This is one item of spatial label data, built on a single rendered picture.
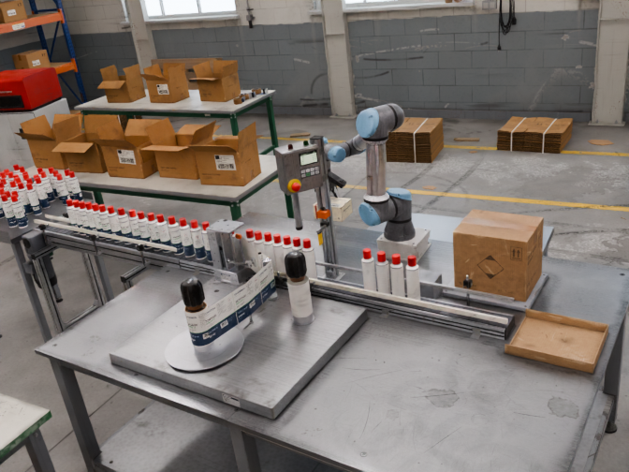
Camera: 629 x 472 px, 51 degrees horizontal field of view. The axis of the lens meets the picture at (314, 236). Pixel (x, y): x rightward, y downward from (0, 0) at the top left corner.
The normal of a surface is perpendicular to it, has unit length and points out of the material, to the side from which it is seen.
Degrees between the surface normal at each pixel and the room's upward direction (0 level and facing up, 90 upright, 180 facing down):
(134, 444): 1
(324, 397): 0
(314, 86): 90
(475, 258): 90
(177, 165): 90
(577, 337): 0
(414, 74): 90
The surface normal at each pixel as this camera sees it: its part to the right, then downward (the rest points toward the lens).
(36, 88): 0.95, 0.02
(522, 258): -0.52, 0.42
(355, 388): -0.11, -0.90
